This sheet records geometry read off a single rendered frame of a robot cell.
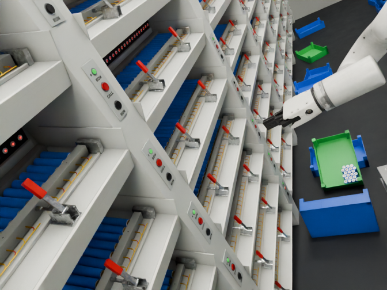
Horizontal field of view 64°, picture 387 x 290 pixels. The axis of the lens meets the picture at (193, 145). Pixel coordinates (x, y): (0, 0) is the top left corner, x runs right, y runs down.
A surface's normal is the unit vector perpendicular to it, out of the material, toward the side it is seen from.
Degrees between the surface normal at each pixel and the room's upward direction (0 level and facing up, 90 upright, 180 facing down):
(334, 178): 27
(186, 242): 90
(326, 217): 90
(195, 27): 90
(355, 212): 90
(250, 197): 20
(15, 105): 110
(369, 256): 0
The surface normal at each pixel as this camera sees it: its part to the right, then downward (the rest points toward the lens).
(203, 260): -0.24, 0.61
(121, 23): 0.96, 0.03
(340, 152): -0.53, -0.39
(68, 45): 0.85, -0.25
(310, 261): -0.47, -0.76
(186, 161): -0.15, -0.80
